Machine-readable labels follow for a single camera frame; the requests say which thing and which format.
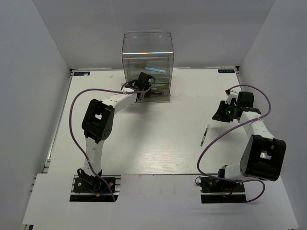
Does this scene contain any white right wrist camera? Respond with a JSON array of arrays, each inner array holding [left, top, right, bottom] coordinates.
[[225, 89, 238, 104]]

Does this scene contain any green ink pen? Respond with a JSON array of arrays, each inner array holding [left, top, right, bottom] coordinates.
[[200, 124, 210, 147]]

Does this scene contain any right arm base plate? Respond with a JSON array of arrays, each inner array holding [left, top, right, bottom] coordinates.
[[195, 176, 247, 204]]

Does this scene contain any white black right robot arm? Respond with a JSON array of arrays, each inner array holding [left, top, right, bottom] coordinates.
[[213, 90, 286, 191]]

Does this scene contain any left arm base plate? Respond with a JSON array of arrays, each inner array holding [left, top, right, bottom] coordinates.
[[70, 175, 121, 203]]

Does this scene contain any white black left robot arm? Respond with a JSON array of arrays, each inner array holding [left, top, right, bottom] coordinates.
[[78, 72, 155, 191]]

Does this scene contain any clear plastic drawer organizer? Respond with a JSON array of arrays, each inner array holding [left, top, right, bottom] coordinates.
[[122, 30, 174, 102]]

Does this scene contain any green utility knife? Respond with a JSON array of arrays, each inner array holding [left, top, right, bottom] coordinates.
[[152, 83, 168, 88]]

